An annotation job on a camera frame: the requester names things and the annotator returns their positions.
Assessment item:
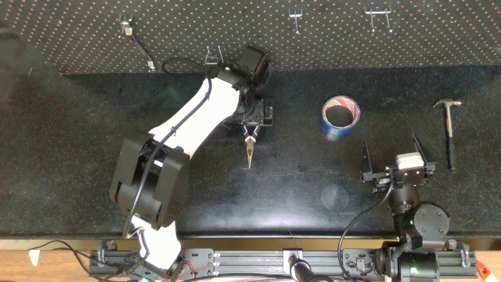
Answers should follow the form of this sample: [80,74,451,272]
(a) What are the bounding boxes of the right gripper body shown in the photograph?
[359,162,436,193]

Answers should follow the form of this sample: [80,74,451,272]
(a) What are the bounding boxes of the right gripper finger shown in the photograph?
[360,141,373,175]
[410,133,432,165]

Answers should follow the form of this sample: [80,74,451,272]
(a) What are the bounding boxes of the hammer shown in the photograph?
[432,98,463,172]

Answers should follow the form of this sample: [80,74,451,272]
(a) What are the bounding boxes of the roll of blue tape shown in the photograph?
[321,95,362,137]

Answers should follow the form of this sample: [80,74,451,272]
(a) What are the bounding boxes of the pliers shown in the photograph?
[241,124,260,170]

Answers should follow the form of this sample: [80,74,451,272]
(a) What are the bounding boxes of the wrench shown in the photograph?
[120,20,157,73]

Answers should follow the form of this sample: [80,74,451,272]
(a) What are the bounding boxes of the black pegboard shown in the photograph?
[0,0,501,75]

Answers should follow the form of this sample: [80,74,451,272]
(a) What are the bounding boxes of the orange object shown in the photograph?
[476,261,492,281]

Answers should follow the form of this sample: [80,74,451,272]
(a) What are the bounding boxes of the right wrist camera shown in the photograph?
[394,151,425,170]

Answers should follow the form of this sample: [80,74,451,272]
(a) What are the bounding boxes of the black cable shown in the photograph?
[337,178,395,282]
[121,56,214,280]

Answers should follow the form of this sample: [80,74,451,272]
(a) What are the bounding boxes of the mounting rail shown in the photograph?
[88,239,479,282]

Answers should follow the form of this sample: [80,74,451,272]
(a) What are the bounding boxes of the thin black wire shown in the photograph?
[25,239,92,275]

